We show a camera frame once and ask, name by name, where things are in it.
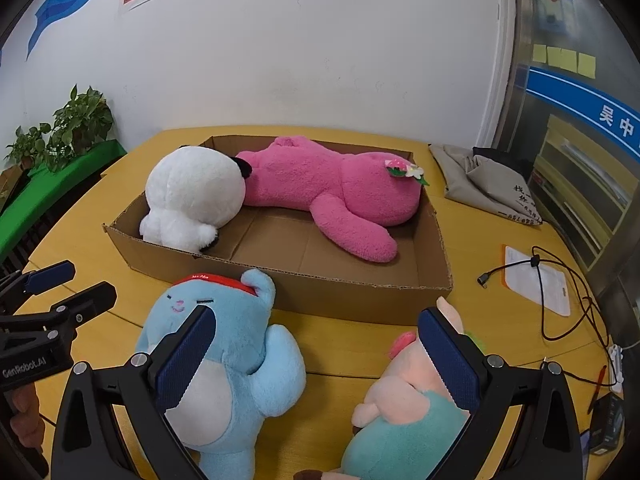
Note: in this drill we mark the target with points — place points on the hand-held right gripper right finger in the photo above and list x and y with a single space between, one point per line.
447 355

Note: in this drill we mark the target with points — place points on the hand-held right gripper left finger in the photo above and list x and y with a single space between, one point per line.
185 355

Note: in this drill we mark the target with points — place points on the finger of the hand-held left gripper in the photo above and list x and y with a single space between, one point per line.
90 300
50 274

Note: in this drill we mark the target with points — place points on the blue plush toy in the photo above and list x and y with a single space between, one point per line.
250 360

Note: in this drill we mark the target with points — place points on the pink pig plush toy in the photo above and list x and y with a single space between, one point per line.
400 435

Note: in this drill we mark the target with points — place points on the brown cardboard box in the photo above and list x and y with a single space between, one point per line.
325 300

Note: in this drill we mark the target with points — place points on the white plush toy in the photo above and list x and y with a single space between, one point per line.
190 195

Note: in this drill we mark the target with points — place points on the pink plush bear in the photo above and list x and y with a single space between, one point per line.
325 180

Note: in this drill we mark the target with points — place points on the person's left hand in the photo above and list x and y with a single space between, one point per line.
27 420

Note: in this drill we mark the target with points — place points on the green table cloth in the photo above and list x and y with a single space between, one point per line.
60 180

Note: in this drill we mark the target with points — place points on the white flat pouch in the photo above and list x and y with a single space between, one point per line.
530 285

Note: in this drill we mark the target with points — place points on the small green potted plant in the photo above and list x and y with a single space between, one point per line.
27 145

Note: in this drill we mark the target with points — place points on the red pen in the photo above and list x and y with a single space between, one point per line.
598 387

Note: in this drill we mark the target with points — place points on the large green potted plant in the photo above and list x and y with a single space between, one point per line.
82 120

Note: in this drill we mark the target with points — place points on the grey tote bag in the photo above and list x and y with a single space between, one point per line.
480 190

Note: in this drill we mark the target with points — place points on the white power strip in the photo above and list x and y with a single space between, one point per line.
616 365

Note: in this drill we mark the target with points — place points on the small black box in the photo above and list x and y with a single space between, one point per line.
607 425

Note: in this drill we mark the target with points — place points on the blue door sign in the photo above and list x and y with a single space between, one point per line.
575 95

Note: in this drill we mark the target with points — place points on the yellow sticky note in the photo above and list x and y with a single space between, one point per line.
586 65
539 53
554 56
569 59

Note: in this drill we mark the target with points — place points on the glass door with metal frame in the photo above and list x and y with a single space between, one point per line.
575 185

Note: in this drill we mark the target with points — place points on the blue wall banner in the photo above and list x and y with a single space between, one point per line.
65 2

